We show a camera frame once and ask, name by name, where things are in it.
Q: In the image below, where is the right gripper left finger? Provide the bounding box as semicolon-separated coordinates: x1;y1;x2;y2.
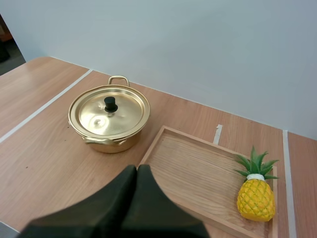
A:
19;165;137;238

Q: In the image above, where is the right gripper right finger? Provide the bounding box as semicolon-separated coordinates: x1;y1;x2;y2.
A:
121;164;211;238

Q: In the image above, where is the gold lid with black knob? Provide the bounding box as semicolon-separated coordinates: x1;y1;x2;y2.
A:
68;85;151;138

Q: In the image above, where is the shallow wooden tray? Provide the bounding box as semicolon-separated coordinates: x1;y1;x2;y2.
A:
137;125;278;238

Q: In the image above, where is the yellow toy pineapple green crown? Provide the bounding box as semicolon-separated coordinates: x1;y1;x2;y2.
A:
234;146;279;222

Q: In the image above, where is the gold pot with two handles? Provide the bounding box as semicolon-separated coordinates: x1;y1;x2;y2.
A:
67;75;151;154

